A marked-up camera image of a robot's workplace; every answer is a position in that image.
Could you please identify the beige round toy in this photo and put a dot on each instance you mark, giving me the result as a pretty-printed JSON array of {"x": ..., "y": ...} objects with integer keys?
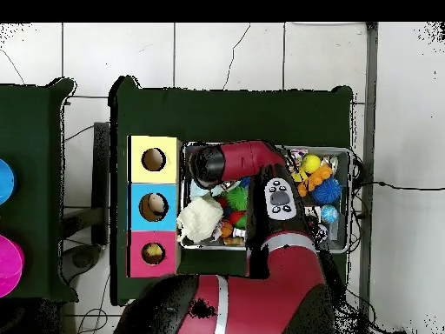
[{"x": 157, "y": 203}]

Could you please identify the dark green table cloth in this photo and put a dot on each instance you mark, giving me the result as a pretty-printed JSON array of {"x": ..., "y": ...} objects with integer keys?
[
  {"x": 31, "y": 132},
  {"x": 226, "y": 114}
]

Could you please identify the orange pegged toy block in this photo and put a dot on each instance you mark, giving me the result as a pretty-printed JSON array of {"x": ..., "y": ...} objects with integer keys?
[{"x": 318, "y": 179}]

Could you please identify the cream muslin cloth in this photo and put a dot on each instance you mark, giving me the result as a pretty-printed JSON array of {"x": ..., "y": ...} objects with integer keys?
[{"x": 200, "y": 219}]

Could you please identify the wooden three-hole sorting box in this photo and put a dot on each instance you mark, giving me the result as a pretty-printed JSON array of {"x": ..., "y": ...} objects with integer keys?
[{"x": 153, "y": 222}]

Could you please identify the small orange basketball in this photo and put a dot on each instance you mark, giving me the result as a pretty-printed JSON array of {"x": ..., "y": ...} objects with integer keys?
[{"x": 226, "y": 229}]

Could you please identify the green spiky puffer ball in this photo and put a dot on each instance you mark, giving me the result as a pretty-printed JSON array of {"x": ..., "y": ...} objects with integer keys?
[{"x": 238, "y": 197}]

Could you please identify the magenta round bowl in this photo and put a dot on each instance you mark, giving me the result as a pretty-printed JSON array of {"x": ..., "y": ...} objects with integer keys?
[{"x": 8, "y": 268}]

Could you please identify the yellow smooth ball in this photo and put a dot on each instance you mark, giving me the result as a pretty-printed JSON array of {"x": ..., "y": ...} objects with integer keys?
[{"x": 310, "y": 163}]

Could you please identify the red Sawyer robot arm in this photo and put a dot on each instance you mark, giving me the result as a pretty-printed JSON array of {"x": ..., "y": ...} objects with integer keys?
[{"x": 271, "y": 295}]

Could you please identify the blue spiky puffer ball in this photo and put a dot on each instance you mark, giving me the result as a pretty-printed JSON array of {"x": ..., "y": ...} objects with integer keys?
[{"x": 326, "y": 190}]

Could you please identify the blue round bowl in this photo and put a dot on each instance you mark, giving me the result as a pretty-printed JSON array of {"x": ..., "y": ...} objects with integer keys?
[{"x": 5, "y": 181}]

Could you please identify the blue globe print ball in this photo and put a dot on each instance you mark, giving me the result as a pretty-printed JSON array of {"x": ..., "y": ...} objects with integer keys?
[{"x": 329, "y": 213}]

